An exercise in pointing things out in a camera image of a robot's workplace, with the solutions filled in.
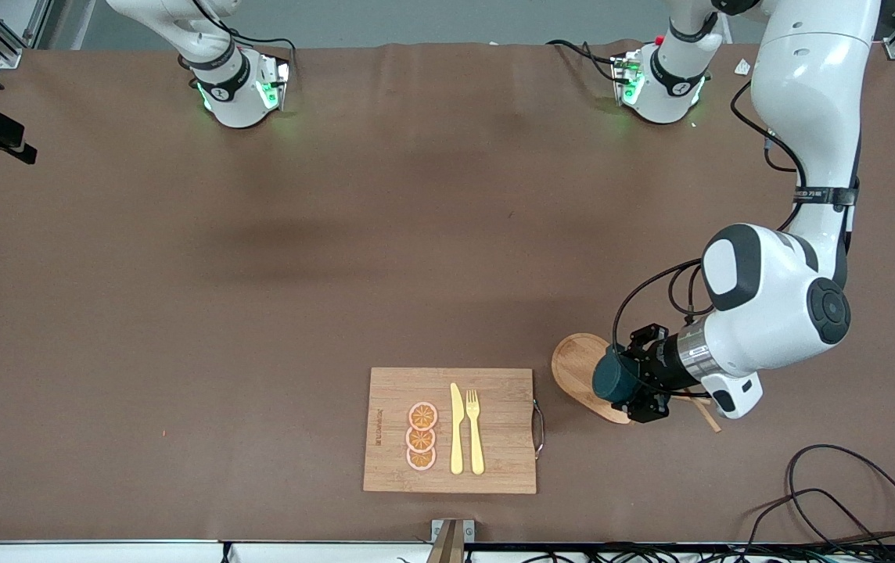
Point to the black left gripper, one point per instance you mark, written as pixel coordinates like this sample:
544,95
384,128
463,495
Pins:
660,362

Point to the dark green ribbed cup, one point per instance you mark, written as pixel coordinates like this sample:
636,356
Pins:
612,379

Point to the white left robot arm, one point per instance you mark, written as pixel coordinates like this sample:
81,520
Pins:
807,78

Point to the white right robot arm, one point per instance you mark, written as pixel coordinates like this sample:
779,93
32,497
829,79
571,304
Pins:
232,102

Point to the wooden mug tree stand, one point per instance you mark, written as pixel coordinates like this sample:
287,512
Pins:
573,363

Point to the yellow plastic fork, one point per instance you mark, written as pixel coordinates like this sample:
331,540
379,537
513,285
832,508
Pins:
476,446

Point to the yellow plastic knife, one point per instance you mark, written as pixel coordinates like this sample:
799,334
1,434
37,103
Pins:
456,438

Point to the toy orange slice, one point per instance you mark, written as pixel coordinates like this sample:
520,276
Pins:
422,416

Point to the white paper scrap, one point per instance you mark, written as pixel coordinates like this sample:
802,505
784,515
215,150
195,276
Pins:
742,67

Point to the metal bracket with wooden strip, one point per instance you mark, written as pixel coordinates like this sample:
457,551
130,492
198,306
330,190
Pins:
451,547

